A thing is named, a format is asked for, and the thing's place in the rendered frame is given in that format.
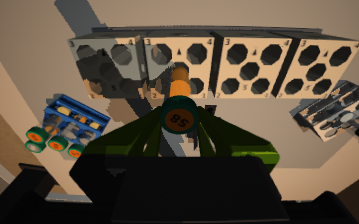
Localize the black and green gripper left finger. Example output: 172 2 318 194
80 106 162 156

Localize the sample tube with orange liquid and dark green cap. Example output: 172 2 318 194
160 66 199 135

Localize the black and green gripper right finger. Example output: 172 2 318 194
197 106 280 173

